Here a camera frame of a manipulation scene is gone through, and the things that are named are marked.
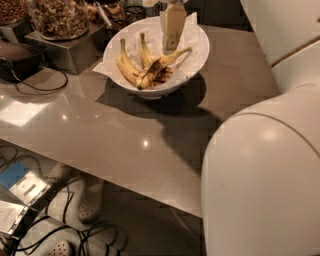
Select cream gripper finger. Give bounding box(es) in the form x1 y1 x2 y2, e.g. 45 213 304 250
160 3 187 50

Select spotted banana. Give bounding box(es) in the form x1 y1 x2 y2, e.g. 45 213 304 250
136 47 192 90

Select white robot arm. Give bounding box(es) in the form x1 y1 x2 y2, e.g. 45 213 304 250
201 0 320 256

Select middle yellow banana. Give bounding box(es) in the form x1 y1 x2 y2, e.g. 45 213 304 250
139 32 173 89

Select yellow banana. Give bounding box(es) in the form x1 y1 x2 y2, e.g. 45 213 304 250
139 32 173 89
117 38 141 86

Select white bowl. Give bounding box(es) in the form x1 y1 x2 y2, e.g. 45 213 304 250
102 15 211 100

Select left yellow banana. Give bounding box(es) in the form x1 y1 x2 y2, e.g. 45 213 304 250
117 38 141 86

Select white paper liner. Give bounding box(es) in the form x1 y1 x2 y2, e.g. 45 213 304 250
92 12 203 88

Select small dark glass cup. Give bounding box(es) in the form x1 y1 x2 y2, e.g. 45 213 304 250
125 6 146 24

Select snack container with scoop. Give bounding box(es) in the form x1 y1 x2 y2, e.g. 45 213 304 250
87 0 128 38

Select steel jar stand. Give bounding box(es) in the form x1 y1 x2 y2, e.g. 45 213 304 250
25 23 108 75

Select glass jar of nuts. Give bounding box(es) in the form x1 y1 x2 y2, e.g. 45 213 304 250
26 0 89 41

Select dark round appliance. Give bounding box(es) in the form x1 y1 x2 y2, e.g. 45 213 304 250
0 37 43 82

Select glass jar of hazelnuts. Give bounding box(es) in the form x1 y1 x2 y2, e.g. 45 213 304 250
0 0 28 25

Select left steel stand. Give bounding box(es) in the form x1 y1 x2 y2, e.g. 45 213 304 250
0 18 33 43

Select grey clog shoe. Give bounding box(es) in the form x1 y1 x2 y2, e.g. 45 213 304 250
78 177 104 224
42 240 74 256

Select blue and silver box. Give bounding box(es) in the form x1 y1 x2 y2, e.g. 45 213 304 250
0 162 50 206

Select silver flat device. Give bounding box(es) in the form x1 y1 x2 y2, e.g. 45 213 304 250
0 200 29 237

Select black floor cables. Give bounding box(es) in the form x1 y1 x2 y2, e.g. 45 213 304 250
0 143 129 256

